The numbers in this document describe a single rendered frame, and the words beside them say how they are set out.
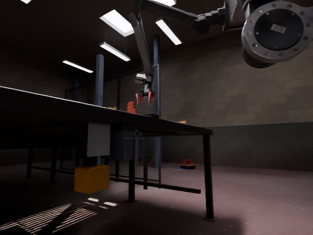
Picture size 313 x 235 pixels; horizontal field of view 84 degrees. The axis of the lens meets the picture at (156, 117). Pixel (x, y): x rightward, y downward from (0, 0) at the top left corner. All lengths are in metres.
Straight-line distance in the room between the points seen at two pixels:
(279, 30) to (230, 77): 5.56
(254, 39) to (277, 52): 0.08
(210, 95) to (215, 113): 0.65
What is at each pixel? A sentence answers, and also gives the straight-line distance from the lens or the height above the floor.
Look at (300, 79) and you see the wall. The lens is 6.16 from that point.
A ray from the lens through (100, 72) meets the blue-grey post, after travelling 3.44.
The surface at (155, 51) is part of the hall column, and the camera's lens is 6.24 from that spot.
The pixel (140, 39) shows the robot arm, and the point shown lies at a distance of 1.16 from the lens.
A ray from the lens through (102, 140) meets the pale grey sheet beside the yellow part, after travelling 0.68.
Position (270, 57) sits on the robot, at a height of 1.04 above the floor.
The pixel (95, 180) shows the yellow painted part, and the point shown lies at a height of 0.66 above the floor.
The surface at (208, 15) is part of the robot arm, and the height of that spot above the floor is 1.45.
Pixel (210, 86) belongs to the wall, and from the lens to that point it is 6.30.
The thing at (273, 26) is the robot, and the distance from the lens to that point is 0.72.
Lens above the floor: 0.78
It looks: 8 degrees up
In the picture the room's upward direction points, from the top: 1 degrees counter-clockwise
